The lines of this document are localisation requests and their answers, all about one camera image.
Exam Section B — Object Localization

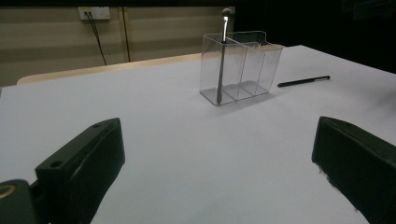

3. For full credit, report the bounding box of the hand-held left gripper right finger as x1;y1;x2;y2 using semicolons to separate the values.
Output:
311;115;396;224

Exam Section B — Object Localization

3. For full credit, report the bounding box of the black wall cable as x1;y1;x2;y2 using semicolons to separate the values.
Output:
85;12;108;67

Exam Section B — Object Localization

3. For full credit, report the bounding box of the white wall outlet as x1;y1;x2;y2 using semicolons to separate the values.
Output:
78;6;112;21

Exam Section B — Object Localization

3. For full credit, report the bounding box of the black curtain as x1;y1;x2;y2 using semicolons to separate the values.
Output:
233;0;396;74

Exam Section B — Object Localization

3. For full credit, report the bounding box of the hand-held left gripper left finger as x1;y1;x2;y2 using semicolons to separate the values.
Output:
35;117;126;224

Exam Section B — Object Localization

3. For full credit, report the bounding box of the black pen with white tip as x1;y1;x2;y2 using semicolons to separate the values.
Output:
276;75;332;89

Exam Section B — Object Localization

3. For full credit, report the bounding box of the vertical wall strip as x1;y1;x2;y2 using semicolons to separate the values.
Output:
117;7;132;63

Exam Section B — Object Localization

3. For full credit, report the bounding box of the wooden table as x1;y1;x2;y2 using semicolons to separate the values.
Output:
16;43;286;87

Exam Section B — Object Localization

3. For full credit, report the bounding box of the clear plastic compartment organizer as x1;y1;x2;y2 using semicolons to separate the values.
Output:
199;30;284;106

